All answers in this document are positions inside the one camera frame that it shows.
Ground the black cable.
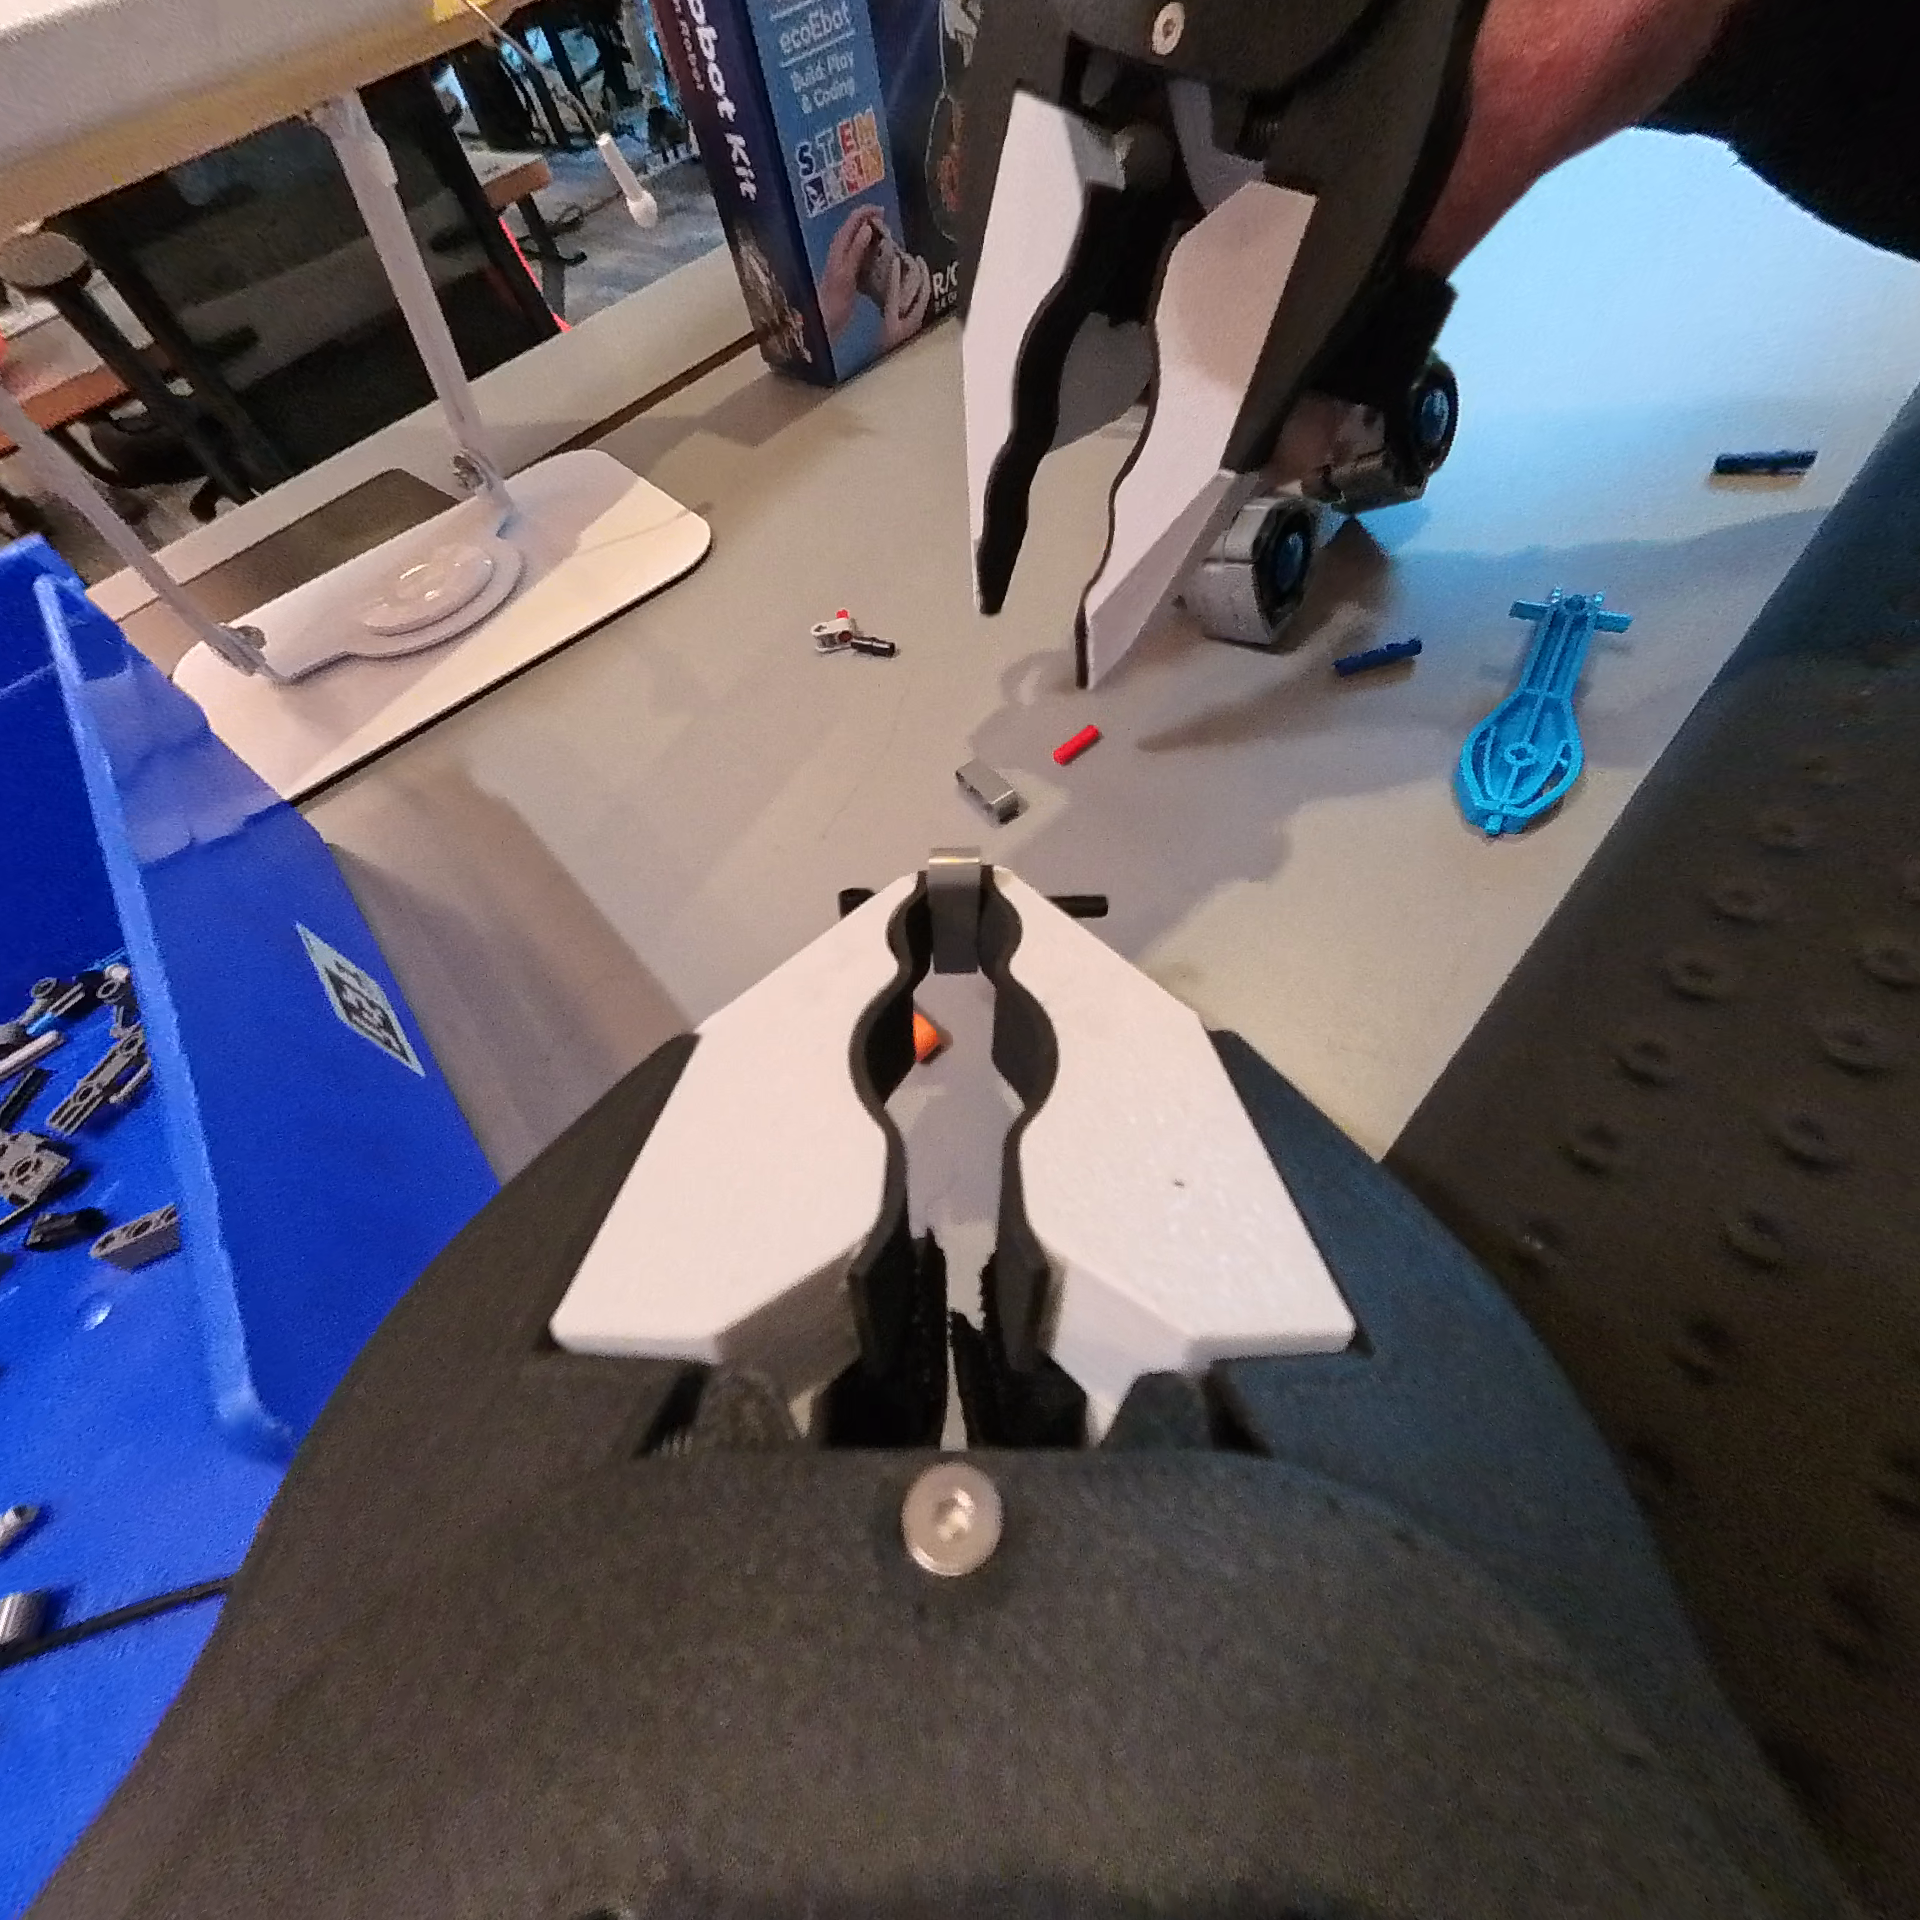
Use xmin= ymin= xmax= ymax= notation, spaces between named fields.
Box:
xmin=0 ymin=1572 xmax=240 ymax=1665

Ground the black toy axle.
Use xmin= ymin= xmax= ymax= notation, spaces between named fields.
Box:
xmin=837 ymin=884 xmax=1112 ymax=923

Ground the person's right forearm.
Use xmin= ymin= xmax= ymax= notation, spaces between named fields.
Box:
xmin=1634 ymin=0 xmax=1920 ymax=261

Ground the black round stool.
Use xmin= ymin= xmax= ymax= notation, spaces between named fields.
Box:
xmin=0 ymin=224 xmax=266 ymax=520

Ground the person's right hand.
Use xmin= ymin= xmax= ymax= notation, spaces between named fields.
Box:
xmin=1415 ymin=0 xmax=1752 ymax=274

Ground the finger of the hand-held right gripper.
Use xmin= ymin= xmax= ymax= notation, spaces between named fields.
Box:
xmin=1070 ymin=182 xmax=1326 ymax=692
xmin=958 ymin=86 xmax=1128 ymax=617

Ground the blue plastic toy tool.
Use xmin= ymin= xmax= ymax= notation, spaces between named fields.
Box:
xmin=1456 ymin=585 xmax=1640 ymax=836

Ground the black studded mat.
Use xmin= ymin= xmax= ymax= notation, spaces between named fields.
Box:
xmin=1380 ymin=397 xmax=1920 ymax=1920

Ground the blue toy kit box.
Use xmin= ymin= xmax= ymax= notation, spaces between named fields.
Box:
xmin=652 ymin=0 xmax=1086 ymax=386

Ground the white pendant on cord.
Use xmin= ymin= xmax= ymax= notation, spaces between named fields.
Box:
xmin=450 ymin=0 xmax=666 ymax=230

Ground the blue plastic bin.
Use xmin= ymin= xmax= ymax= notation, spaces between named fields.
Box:
xmin=0 ymin=532 xmax=504 ymax=1706

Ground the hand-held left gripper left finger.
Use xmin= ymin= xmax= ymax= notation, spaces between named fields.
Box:
xmin=546 ymin=873 xmax=932 ymax=1450

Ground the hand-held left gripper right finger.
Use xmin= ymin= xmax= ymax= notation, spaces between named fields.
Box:
xmin=979 ymin=873 xmax=1359 ymax=1450

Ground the white stand base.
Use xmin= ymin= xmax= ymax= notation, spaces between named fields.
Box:
xmin=0 ymin=89 xmax=714 ymax=808

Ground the instruction booklet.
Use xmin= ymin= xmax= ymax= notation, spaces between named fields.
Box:
xmin=0 ymin=0 xmax=534 ymax=230

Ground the grey orange toy robot head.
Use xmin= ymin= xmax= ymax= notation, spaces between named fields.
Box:
xmin=1178 ymin=347 xmax=1464 ymax=649

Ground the pile of grey toy parts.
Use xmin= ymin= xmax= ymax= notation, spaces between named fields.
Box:
xmin=0 ymin=961 xmax=186 ymax=1277

